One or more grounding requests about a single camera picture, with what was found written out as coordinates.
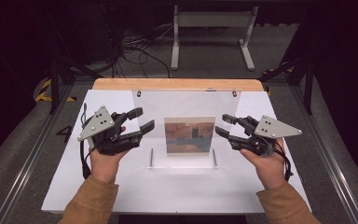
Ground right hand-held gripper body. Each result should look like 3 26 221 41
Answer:
232 115 303 158

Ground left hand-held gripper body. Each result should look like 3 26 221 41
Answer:
76 105 143 157

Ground cream picture postcard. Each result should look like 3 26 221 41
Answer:
163 116 216 157

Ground clear acrylic frame panel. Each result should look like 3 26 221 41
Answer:
131 89 241 171

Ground person's right hand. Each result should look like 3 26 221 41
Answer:
240 138 289 190

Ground person's left hand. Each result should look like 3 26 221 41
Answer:
89 148 131 185

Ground wooden table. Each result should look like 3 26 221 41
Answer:
92 77 265 92

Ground black and yellow floor tape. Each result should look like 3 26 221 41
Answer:
35 78 77 103
262 61 295 76

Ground dark metal stand legs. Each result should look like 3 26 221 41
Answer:
48 43 105 115
259 55 315 116

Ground white board sheet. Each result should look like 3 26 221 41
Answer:
41 89 311 215

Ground grey metal stand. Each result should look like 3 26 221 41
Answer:
171 4 259 72

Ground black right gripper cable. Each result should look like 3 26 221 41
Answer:
273 145 295 182

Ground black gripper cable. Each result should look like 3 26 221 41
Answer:
273 145 295 182
79 103 93 180

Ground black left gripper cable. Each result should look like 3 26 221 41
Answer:
79 103 93 180

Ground bundle of black floor cables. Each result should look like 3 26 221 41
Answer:
111 26 172 78

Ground aluminium floor rail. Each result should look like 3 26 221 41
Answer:
288 83 358 224
0 83 76 224

